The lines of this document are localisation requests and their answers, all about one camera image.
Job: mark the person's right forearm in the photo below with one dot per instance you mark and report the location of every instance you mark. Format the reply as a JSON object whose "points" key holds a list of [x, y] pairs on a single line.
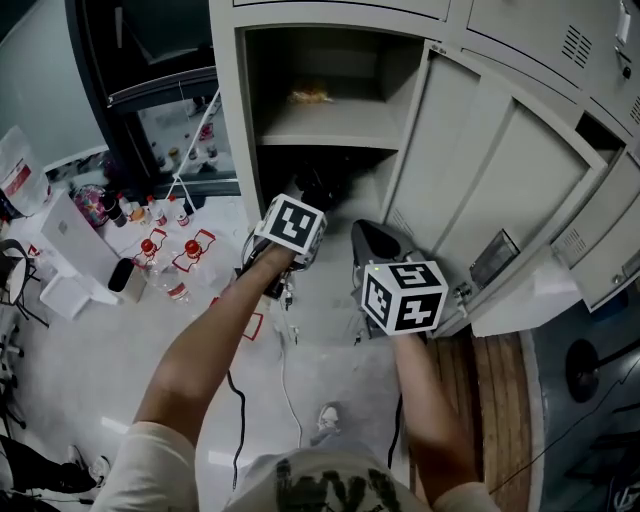
{"points": [[430, 415]]}

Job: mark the small white bottle red label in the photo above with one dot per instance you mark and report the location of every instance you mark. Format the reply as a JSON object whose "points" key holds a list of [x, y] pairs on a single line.
{"points": [[159, 212], [180, 212]]}

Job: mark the grey metal locker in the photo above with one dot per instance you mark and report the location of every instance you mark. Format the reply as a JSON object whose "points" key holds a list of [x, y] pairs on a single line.
{"points": [[525, 30]]}

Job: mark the clear water jug red label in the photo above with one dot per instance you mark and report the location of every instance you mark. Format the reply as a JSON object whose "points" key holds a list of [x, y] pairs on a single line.
{"points": [[22, 175]]}

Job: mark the frosted glass panel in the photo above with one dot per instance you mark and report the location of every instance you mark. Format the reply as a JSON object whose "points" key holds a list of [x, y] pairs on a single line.
{"points": [[45, 85]]}

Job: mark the person's grey trouser leg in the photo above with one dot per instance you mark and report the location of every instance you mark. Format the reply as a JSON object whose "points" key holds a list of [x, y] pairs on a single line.
{"points": [[327, 440]]}

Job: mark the clear plastic card holder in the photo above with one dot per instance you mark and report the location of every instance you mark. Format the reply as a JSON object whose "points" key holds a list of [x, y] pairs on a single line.
{"points": [[495, 257]]}

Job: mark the person's left forearm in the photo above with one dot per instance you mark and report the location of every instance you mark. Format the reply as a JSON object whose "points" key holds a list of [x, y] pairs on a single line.
{"points": [[210, 340]]}

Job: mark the clear bottle red label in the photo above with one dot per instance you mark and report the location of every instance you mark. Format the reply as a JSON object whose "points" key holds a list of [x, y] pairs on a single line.
{"points": [[178, 291]]}

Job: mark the snack packet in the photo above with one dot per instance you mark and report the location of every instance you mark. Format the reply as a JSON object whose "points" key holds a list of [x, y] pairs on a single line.
{"points": [[310, 96]]}

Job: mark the person's grey shoe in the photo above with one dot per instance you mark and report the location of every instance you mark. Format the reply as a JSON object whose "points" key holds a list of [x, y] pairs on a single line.
{"points": [[330, 416]]}

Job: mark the white bin black opening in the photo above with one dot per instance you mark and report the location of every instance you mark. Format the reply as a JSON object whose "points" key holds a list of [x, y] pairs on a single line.
{"points": [[127, 280]]}

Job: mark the black round chair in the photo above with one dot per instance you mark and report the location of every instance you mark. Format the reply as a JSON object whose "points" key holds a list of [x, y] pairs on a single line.
{"points": [[15, 280]]}

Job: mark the person's printed light shirt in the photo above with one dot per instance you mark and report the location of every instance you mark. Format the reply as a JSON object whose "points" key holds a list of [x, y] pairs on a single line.
{"points": [[325, 480]]}

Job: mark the colourful patterned bag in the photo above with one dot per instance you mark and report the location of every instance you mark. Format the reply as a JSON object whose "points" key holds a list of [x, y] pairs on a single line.
{"points": [[87, 202]]}

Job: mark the white foam block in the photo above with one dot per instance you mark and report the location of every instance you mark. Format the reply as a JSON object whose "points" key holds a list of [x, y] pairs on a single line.
{"points": [[530, 300]]}

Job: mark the grey open locker door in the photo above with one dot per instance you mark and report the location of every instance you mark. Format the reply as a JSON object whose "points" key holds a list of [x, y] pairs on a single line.
{"points": [[605, 250], [500, 175]]}

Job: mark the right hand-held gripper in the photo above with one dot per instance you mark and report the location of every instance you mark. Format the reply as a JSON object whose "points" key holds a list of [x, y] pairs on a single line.
{"points": [[405, 300]]}

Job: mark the black thermos flask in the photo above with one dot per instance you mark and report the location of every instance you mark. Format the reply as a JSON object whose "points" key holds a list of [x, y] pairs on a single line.
{"points": [[114, 210]]}

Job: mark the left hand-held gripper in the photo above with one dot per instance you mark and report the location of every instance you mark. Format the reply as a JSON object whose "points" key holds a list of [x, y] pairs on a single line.
{"points": [[295, 222]]}

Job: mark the white water dispenser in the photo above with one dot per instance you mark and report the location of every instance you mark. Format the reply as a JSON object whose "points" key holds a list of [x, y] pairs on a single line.
{"points": [[75, 245]]}

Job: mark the wooden slat platform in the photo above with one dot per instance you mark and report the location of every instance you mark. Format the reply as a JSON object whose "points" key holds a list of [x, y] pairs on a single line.
{"points": [[500, 400]]}

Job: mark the black round stand base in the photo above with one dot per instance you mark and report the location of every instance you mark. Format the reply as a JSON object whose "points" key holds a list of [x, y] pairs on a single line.
{"points": [[582, 370]]}

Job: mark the black bag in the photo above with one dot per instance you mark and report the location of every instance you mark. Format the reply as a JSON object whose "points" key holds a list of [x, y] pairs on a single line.
{"points": [[320, 185]]}

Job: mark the large clear bottle red cap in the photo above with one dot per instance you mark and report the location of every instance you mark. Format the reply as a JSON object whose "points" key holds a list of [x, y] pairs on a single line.
{"points": [[192, 247], [252, 326], [146, 246]]}

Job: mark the black framed glass door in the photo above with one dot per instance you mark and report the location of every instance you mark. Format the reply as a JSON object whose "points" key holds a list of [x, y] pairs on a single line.
{"points": [[150, 90]]}

